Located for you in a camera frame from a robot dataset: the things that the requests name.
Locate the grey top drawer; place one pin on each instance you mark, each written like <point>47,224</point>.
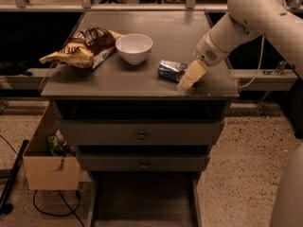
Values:
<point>95,133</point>

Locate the white bowl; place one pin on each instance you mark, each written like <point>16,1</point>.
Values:
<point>134,48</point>

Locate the cardboard box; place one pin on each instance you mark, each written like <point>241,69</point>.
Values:
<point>44,170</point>

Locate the metal railing frame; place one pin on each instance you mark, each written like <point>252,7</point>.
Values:
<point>126,3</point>

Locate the brown yellow chip bag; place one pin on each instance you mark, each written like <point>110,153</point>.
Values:
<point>88,49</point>

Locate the black object on ledge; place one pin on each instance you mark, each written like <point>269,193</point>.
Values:
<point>14,68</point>

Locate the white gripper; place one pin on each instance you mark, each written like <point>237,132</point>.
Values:
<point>206,52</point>

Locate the grey middle drawer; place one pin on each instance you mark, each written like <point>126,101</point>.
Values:
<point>143,162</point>

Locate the grey drawer cabinet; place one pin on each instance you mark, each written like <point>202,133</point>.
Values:
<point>122,117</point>

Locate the open grey bottom drawer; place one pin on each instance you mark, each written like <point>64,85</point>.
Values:
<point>145,199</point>

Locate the black bar on floor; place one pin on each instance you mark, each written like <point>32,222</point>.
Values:
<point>10,175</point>

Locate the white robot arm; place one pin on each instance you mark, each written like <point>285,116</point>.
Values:
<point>244,21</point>

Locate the green packet in box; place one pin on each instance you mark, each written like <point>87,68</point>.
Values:
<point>53,143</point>

